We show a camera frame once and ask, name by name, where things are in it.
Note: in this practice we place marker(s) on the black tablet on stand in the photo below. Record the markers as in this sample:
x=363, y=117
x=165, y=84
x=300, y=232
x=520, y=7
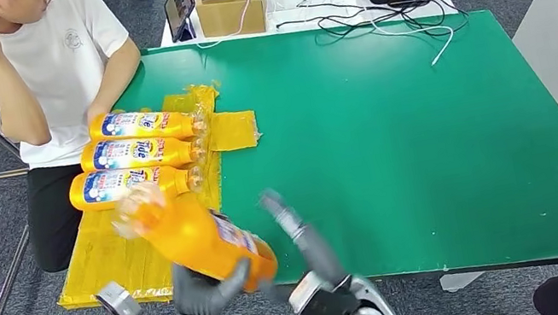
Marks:
x=180, y=4

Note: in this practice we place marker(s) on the person's right forearm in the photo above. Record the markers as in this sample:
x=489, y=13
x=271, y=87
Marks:
x=16, y=99

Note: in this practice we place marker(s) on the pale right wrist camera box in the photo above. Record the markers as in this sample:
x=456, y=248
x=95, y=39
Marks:
x=315, y=299

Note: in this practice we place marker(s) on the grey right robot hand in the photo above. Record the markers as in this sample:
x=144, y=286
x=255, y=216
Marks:
x=309, y=248

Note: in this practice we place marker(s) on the yellow tape mat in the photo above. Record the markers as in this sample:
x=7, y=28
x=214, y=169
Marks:
x=102, y=262

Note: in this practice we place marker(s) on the brown cardboard box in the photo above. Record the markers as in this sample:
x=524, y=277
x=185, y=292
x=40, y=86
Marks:
x=231, y=15

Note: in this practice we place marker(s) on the person's left hand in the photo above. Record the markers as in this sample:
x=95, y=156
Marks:
x=98, y=114

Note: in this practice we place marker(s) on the white table foot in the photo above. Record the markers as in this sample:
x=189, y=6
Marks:
x=458, y=281

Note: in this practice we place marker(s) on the person's left forearm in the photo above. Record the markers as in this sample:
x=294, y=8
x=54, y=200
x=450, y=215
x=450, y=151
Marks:
x=120, y=72

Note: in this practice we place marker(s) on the orange detergent bottle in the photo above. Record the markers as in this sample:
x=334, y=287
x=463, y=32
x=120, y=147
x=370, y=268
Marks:
x=176, y=125
x=91, y=198
x=169, y=153
x=190, y=240

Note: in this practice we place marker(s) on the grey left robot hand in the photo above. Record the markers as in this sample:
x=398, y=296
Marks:
x=204, y=301

